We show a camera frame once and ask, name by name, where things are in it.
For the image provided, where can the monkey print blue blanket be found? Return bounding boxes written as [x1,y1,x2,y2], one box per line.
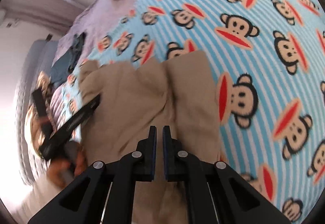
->
[61,0,325,223]

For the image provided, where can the teal folded jeans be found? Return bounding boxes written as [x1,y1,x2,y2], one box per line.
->
[50,32,87,89]

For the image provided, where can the left hand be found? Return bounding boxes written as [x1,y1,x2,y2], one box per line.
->
[46,143,88,189]

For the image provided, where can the lilac quilted bedspread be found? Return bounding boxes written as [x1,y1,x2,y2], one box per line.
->
[48,0,229,118]

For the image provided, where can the tan patterned knit garment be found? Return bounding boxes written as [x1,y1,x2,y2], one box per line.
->
[24,71,56,158]

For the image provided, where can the grey upholstered headboard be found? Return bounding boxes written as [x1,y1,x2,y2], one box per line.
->
[14,40,58,186]

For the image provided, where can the beige puffer down coat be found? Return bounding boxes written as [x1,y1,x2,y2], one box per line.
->
[78,51,221,223]

